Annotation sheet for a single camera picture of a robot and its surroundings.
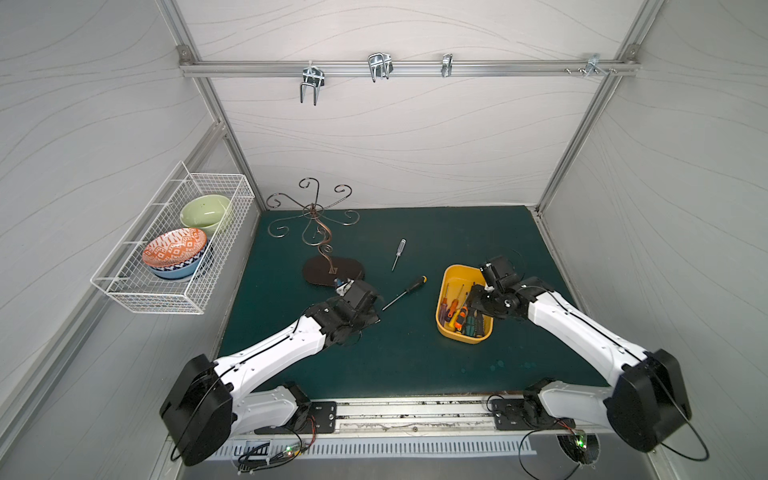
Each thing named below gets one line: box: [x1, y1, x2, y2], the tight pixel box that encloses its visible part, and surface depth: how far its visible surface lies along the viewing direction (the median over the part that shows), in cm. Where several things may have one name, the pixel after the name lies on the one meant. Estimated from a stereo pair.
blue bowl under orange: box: [148, 240, 211, 281], surface depth 59 cm
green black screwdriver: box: [465, 312, 475, 337], surface depth 88 cm
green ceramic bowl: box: [180, 194, 231, 237], surface depth 73 cm
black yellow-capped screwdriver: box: [475, 310, 485, 338], surface depth 88 cm
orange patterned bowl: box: [142, 227, 207, 268], surface depth 64 cm
